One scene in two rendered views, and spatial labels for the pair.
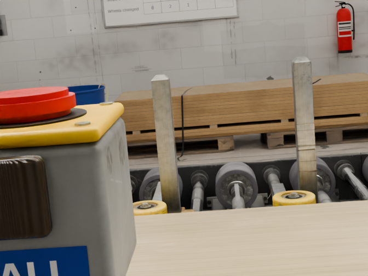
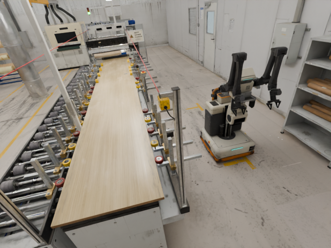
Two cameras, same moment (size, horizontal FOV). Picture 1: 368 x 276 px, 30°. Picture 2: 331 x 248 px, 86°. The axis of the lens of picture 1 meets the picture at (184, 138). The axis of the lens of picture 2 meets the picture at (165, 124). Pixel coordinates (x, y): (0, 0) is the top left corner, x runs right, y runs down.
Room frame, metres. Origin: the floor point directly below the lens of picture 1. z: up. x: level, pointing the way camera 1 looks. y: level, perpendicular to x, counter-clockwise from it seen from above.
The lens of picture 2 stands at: (0.67, 2.96, 2.05)
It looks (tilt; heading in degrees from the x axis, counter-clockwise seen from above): 33 degrees down; 257
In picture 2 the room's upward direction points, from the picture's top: 7 degrees counter-clockwise
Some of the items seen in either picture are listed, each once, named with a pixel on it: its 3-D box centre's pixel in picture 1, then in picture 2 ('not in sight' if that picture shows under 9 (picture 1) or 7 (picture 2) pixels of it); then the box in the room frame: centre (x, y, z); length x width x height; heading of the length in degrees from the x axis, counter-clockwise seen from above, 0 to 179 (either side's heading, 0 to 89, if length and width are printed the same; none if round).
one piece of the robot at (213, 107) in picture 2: not in sight; (224, 114); (-0.75, 0.88, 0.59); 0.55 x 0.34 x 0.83; 176
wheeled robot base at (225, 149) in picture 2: not in sight; (225, 140); (-0.75, 0.98, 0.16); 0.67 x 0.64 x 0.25; 86
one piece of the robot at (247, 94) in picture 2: not in sight; (242, 101); (-0.73, 1.27, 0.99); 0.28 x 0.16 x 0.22; 176
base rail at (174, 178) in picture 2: not in sight; (145, 93); (0.25, -0.39, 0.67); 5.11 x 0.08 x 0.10; 87
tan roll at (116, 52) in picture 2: not in sight; (114, 53); (0.64, -3.08, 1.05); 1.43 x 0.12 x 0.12; 177
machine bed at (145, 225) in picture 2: not in sight; (120, 108); (0.80, -0.42, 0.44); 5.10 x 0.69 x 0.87; 87
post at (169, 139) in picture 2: not in sight; (171, 158); (0.39, 1.80, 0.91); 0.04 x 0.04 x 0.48; 87
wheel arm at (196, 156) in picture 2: not in sight; (180, 160); (0.30, 1.77, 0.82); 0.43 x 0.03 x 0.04; 177
